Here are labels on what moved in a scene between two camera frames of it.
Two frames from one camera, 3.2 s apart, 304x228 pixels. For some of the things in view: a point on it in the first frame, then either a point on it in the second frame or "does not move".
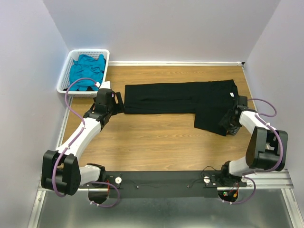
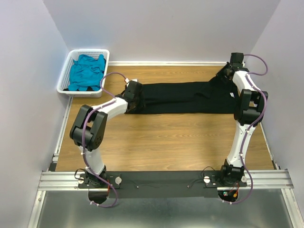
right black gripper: x=232 y=130 → x=228 y=66
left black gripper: x=119 y=107 → x=139 y=106
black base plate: x=170 y=184 does not move
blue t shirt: x=87 y=66 does not move
